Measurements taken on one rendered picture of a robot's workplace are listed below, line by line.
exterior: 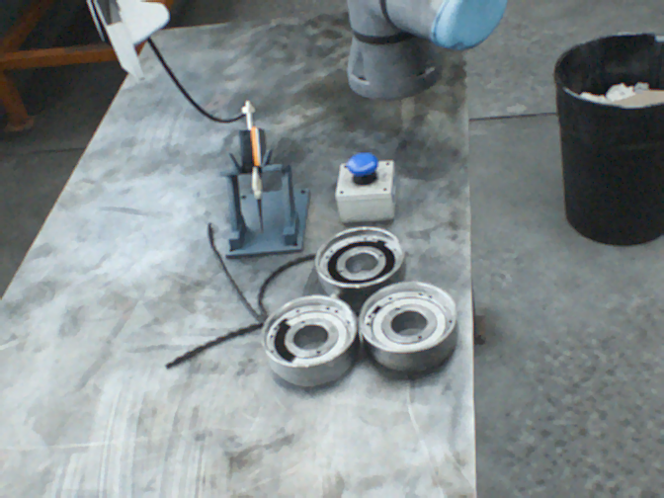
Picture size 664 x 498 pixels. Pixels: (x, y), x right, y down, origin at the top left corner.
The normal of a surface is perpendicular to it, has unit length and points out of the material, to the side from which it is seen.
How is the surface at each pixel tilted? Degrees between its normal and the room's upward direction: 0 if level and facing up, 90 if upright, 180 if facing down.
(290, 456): 0
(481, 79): 0
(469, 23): 97
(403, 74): 73
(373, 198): 90
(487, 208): 0
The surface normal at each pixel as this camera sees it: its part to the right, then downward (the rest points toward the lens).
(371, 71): -0.53, 0.36
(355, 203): -0.11, 0.65
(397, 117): -0.16, -0.76
